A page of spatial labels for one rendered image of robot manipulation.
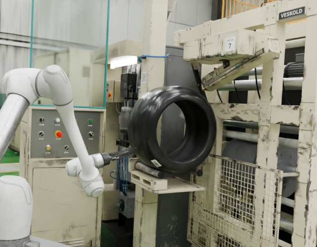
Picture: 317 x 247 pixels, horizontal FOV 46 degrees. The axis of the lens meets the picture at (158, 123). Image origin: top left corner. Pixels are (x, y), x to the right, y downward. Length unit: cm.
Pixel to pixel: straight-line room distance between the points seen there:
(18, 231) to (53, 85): 66
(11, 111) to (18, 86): 13
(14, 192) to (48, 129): 132
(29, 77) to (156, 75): 106
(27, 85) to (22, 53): 950
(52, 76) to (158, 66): 104
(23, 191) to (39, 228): 135
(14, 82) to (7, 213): 65
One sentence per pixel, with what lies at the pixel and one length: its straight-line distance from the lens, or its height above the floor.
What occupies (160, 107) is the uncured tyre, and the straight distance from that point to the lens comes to 220.
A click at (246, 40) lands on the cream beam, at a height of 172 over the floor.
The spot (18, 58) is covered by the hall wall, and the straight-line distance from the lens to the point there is 1127.
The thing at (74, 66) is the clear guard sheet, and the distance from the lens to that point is 277.
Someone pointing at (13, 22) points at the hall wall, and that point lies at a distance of 1136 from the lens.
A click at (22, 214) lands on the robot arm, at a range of 150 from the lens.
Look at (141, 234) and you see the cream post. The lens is 274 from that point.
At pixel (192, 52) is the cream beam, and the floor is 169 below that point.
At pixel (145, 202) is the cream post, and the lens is 268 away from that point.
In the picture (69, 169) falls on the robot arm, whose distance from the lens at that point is 212.
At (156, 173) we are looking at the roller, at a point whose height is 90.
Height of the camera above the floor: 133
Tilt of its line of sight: 3 degrees down
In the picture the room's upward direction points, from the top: 3 degrees clockwise
